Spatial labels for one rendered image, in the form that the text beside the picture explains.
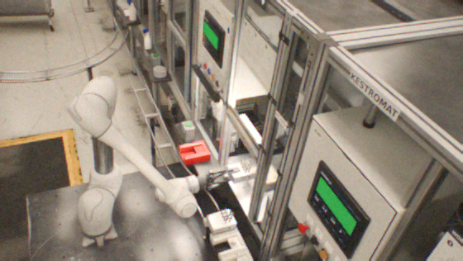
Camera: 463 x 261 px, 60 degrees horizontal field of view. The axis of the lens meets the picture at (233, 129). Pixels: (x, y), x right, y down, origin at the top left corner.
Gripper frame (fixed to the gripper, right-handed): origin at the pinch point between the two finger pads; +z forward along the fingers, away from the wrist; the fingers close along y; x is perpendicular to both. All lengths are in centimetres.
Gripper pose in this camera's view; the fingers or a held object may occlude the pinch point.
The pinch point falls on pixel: (232, 173)
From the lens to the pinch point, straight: 213.1
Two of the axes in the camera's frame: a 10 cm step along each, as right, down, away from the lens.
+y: 0.9, -7.6, -6.4
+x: -4.1, -6.1, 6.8
